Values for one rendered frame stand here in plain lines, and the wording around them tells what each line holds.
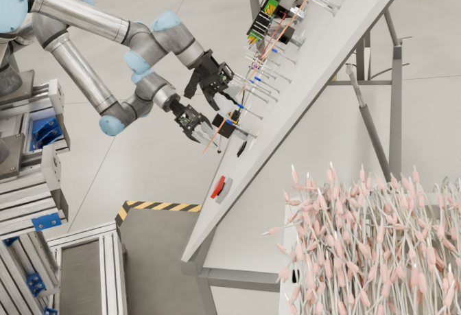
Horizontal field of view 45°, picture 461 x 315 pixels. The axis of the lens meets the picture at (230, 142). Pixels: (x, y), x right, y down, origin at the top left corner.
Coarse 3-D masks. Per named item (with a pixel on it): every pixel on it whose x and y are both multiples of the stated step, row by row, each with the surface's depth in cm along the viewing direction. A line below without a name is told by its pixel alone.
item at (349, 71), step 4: (348, 64) 134; (348, 68) 132; (352, 68) 133; (348, 72) 133; (352, 72) 133; (352, 76) 134; (352, 80) 134; (356, 80) 135; (356, 84) 135; (356, 88) 135; (356, 92) 136; (360, 92) 136; (360, 96) 137; (360, 100) 137; (360, 104) 138; (364, 104) 138
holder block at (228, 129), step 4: (224, 124) 169; (228, 124) 169; (236, 124) 170; (220, 128) 171; (224, 128) 170; (228, 128) 170; (232, 128) 169; (220, 132) 172; (224, 132) 171; (228, 132) 171; (232, 132) 170; (224, 136) 172; (228, 136) 172
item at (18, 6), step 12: (0, 0) 133; (12, 0) 133; (24, 0) 135; (0, 12) 134; (12, 12) 135; (24, 12) 136; (0, 24) 135; (12, 24) 136; (0, 36) 138; (12, 36) 140; (0, 48) 141; (0, 60) 144
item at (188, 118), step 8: (176, 96) 180; (168, 104) 177; (176, 104) 179; (176, 112) 179; (184, 112) 178; (192, 112) 176; (176, 120) 178; (184, 120) 177; (192, 120) 176; (200, 120) 181; (184, 128) 175; (192, 128) 181
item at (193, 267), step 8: (224, 152) 209; (208, 192) 191; (200, 208) 185; (192, 232) 176; (208, 240) 177; (184, 248) 171; (200, 248) 170; (208, 248) 177; (192, 256) 168; (200, 256) 170; (184, 264) 168; (192, 264) 167; (200, 264) 170; (184, 272) 170; (192, 272) 169
